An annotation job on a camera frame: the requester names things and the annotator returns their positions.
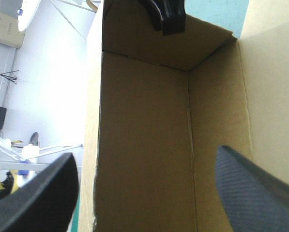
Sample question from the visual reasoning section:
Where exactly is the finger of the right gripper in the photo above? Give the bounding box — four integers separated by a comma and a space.
138, 0, 165, 31
155, 0, 186, 36

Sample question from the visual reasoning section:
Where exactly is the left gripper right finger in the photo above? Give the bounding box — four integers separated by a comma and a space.
214, 145, 289, 232

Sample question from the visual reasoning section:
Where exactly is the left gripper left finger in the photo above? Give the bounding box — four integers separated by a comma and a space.
0, 152, 79, 232

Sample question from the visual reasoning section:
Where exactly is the white round disc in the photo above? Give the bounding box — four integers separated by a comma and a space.
17, 0, 42, 32

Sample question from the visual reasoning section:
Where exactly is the brown cardboard box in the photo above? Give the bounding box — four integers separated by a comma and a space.
77, 0, 289, 232

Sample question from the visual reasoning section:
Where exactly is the pale cardboard carton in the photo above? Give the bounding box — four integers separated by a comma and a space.
0, 9, 26, 49

